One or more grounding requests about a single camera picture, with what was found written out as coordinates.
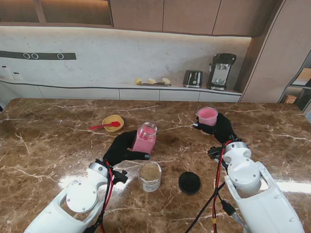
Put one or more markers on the yellow plastic bowl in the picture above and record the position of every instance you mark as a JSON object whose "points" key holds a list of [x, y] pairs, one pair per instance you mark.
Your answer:
{"points": [[113, 126]]}

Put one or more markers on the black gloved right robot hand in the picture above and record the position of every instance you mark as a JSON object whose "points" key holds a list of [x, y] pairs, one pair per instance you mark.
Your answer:
{"points": [[223, 129]]}

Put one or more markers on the wooden wall cabinet doors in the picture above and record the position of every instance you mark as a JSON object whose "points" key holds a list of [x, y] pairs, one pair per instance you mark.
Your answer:
{"points": [[189, 15]]}

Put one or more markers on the dark wooden cutting board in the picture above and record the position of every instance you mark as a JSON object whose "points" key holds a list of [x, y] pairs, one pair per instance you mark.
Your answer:
{"points": [[149, 84]]}

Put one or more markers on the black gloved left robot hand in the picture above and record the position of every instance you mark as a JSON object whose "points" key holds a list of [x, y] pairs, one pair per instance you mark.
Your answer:
{"points": [[119, 149]]}

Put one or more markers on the pink container with white lid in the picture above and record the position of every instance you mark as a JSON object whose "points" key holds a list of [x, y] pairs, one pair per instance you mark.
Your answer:
{"points": [[144, 143]]}

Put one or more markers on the white counter with drawers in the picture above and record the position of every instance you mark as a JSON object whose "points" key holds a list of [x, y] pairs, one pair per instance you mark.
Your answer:
{"points": [[138, 93]]}

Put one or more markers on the small wooden box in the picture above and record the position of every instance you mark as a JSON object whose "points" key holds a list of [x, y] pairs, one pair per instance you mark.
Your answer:
{"points": [[289, 99]]}

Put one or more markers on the black round jar lid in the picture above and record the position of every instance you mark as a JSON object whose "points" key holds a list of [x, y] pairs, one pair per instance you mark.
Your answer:
{"points": [[190, 183]]}

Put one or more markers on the yellow lemon piece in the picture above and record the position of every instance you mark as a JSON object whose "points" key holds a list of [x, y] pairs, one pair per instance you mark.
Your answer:
{"points": [[151, 81], [138, 81], [166, 80]]}

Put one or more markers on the pink measuring cup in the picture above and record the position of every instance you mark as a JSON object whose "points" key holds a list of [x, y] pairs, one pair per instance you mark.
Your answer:
{"points": [[207, 117]]}

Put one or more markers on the tall wooden side panel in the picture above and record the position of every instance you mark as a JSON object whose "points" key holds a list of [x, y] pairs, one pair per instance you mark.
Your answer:
{"points": [[269, 60]]}

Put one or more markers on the black wall socket strip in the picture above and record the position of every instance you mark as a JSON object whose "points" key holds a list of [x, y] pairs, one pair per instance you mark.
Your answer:
{"points": [[48, 56]]}

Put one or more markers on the open shelf unit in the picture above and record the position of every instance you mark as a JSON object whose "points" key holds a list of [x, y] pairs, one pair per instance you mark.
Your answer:
{"points": [[302, 97]]}

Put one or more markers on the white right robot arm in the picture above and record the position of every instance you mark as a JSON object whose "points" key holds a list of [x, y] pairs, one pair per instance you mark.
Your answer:
{"points": [[257, 189]]}

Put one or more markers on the white countertop device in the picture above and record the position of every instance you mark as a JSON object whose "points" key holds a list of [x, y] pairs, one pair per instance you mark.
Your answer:
{"points": [[17, 76], [5, 72]]}

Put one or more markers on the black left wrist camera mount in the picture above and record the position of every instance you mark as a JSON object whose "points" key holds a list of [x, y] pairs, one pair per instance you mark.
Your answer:
{"points": [[120, 176]]}

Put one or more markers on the black espresso machine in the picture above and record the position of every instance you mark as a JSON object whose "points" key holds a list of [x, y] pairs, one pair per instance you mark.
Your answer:
{"points": [[219, 70]]}

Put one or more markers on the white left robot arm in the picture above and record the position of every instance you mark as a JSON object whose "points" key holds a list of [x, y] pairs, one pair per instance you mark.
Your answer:
{"points": [[68, 204]]}

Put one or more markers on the red plastic scoop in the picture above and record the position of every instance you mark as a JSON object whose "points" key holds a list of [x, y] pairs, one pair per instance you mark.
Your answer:
{"points": [[114, 124]]}

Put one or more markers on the clear labelled grain jar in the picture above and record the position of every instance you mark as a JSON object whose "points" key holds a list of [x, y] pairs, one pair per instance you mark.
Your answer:
{"points": [[150, 179]]}

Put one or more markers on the open lit wall cabinet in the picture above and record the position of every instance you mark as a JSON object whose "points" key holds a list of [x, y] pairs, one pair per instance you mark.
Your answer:
{"points": [[73, 12]]}

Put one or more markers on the black and steel toaster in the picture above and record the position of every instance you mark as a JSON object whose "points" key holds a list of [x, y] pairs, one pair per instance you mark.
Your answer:
{"points": [[193, 78]]}

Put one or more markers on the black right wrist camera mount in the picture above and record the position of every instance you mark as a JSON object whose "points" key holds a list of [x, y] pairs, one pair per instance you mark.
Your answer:
{"points": [[215, 153]]}

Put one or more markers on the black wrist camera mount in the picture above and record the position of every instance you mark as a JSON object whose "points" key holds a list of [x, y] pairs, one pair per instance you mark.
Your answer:
{"points": [[120, 176], [215, 153]]}

